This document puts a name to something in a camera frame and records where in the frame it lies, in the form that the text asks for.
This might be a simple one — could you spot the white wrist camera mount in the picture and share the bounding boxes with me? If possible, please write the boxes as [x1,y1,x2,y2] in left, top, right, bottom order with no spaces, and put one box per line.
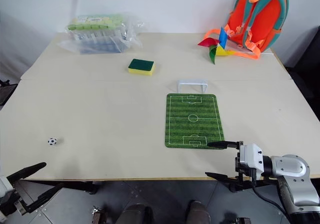
[0,175,13,199]
[239,143,265,178]

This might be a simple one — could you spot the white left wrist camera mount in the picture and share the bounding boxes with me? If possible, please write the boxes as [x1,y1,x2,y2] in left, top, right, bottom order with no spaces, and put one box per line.
[0,175,13,199]

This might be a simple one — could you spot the dark rounded shape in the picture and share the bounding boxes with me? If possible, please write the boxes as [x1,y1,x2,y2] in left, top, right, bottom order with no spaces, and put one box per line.
[187,200,211,224]

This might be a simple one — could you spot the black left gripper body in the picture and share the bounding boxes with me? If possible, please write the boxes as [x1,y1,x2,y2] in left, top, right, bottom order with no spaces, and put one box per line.
[0,180,27,218]

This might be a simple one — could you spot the black equipment beside table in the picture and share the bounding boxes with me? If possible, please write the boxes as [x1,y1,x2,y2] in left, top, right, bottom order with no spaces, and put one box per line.
[0,79,19,107]

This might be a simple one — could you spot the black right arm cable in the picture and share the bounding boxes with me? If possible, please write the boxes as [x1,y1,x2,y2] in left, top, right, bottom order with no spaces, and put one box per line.
[251,176,292,220]

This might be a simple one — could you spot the yellow green sponge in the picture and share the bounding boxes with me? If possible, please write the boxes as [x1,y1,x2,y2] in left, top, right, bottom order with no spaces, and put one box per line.
[127,58,156,76]

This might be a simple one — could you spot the orange teal backpack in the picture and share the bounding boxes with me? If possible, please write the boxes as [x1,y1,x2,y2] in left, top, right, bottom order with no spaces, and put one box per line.
[203,0,290,60]

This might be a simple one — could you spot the small metal floor fitting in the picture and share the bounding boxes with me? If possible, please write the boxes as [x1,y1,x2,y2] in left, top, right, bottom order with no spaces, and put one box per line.
[91,206,106,224]
[234,216,252,224]

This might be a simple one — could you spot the small grey toy goal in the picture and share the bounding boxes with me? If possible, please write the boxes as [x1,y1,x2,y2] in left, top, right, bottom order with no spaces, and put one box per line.
[176,78,208,94]

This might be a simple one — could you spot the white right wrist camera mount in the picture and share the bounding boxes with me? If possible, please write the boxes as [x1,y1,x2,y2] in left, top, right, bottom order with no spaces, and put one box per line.
[239,143,265,178]

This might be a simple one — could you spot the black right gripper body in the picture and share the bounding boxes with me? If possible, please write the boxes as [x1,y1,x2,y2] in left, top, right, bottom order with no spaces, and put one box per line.
[234,140,257,187]

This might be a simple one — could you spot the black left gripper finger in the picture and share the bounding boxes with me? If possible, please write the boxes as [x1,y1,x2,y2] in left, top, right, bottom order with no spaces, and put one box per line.
[23,185,64,214]
[6,162,48,182]

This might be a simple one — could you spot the colourful paper pinwheel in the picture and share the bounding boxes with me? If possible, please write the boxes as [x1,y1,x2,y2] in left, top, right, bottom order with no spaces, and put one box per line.
[197,26,237,65]

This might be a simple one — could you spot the green soccer field mat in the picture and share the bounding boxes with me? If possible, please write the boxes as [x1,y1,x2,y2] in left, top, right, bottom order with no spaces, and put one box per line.
[164,93,225,149]

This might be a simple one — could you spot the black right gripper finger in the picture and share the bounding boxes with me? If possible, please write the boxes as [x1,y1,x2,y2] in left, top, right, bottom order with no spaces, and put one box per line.
[204,172,242,185]
[206,140,239,150]

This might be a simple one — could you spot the clear plastic bag with boxes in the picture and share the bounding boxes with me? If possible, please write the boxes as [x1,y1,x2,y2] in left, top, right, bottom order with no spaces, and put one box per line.
[56,13,146,55]

